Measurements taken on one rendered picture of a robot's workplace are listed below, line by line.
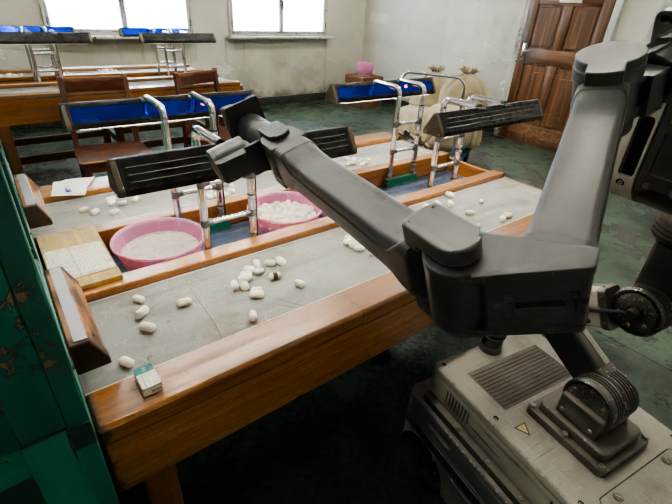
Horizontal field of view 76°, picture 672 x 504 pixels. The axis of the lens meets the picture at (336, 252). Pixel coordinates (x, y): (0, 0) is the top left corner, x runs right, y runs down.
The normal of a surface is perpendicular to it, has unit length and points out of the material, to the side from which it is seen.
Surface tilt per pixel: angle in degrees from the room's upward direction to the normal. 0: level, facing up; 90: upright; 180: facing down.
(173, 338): 0
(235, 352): 0
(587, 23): 90
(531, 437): 0
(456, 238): 20
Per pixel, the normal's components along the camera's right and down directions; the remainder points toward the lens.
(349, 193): -0.29, -0.71
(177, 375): 0.05, -0.86
